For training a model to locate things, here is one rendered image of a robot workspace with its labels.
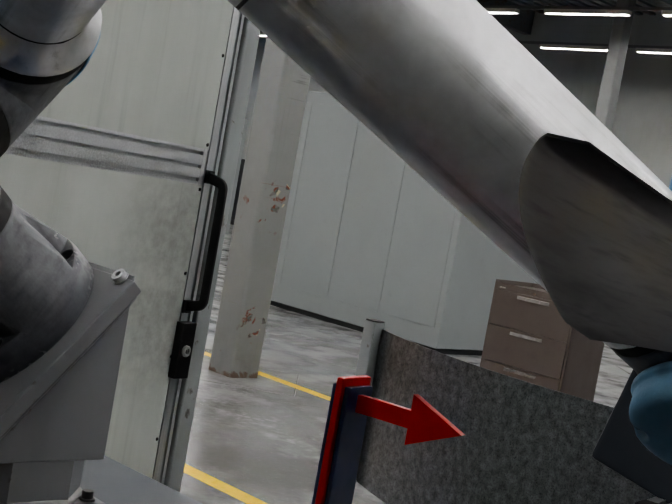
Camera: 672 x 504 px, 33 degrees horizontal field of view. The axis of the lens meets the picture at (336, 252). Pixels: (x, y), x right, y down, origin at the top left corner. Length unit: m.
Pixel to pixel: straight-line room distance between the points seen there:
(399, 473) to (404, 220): 7.86
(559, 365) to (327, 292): 4.36
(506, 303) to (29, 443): 6.68
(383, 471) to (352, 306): 8.11
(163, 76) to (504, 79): 1.99
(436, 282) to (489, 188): 9.73
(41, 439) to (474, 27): 0.50
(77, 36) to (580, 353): 6.62
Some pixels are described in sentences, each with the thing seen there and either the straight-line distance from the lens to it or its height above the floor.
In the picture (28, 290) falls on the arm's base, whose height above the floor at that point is 1.17.
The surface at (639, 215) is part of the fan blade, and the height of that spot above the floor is 1.29.
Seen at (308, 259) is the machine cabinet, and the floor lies 0.56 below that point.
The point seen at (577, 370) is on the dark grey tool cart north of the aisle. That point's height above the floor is 0.43.
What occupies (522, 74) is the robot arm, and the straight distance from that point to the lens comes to 0.51.
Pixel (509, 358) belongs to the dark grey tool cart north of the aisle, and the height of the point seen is 0.42.
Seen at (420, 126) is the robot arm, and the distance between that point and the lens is 0.49.
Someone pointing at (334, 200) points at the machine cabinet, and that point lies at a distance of 11.20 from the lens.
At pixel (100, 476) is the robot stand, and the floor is 1.00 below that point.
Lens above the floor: 1.28
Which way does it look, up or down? 3 degrees down
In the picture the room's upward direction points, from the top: 10 degrees clockwise
